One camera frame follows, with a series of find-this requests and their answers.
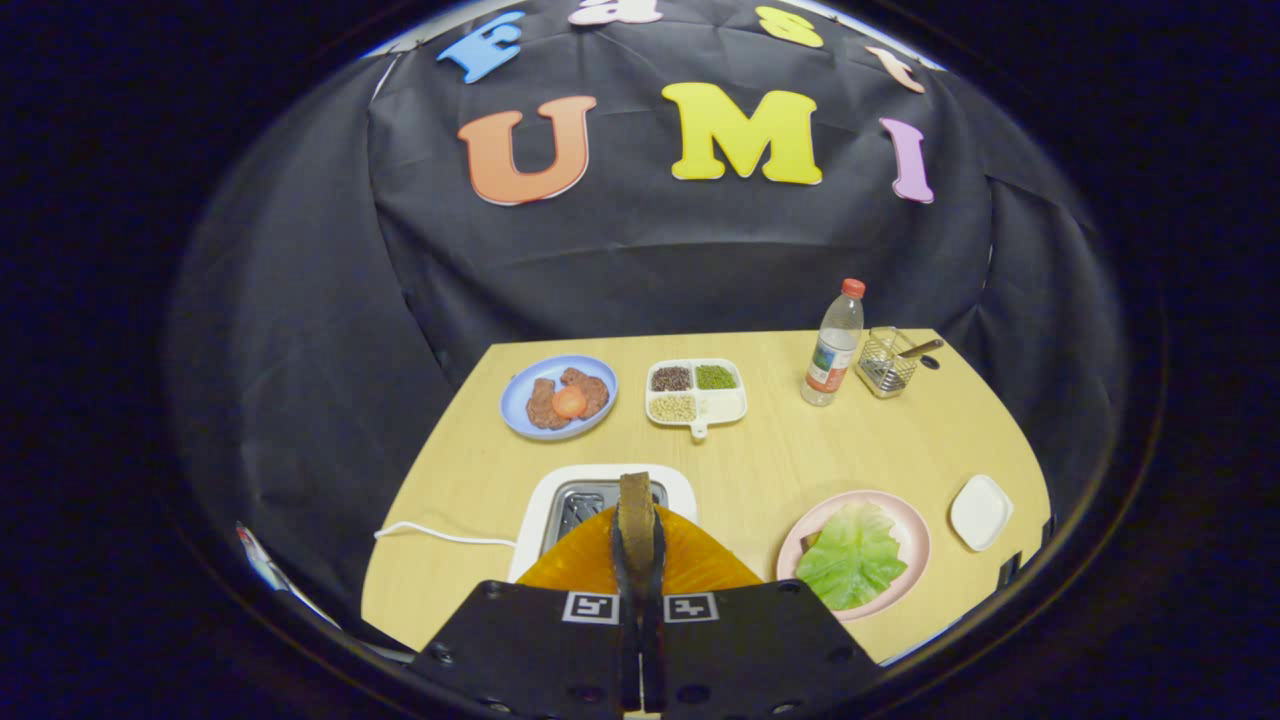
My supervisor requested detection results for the white toaster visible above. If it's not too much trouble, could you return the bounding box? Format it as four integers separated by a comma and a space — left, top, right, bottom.
508, 463, 699, 583

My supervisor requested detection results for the clear water bottle red cap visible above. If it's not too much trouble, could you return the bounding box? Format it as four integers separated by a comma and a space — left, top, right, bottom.
801, 278, 867, 407

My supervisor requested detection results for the green lettuce leaf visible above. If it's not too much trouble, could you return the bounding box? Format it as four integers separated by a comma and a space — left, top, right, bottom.
795, 502, 909, 612

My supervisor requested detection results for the black backdrop cloth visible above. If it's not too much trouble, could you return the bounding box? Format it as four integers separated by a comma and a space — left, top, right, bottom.
165, 0, 1126, 651

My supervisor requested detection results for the white power cable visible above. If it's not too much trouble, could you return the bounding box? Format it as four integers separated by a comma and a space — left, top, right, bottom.
374, 520, 518, 549

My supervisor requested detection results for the brown meat patty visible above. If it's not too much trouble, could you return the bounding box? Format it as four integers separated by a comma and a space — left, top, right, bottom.
560, 367, 610, 419
526, 378, 573, 431

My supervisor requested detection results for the pink plate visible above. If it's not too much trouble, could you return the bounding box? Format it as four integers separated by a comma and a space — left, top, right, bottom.
776, 489, 932, 623

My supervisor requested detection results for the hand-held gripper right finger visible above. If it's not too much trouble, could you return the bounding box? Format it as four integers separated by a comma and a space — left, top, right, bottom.
641, 505, 885, 720

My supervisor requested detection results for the dark toasted bread slice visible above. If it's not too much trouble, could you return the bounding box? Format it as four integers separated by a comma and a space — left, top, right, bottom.
617, 472, 658, 573

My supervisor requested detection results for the metal wire basket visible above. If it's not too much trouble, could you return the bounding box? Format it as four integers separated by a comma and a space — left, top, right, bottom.
855, 327, 919, 399

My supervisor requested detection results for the blue plate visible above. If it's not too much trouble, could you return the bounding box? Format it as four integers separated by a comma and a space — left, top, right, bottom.
499, 355, 619, 442

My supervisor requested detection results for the white divided tray with grains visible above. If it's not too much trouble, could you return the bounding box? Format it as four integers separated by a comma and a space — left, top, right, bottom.
645, 358, 748, 442

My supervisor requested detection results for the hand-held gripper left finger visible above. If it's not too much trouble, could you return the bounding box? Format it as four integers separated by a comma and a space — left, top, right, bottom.
410, 505, 641, 720

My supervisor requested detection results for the small white dish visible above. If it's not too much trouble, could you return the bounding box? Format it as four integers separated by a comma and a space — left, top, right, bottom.
949, 474, 1014, 553

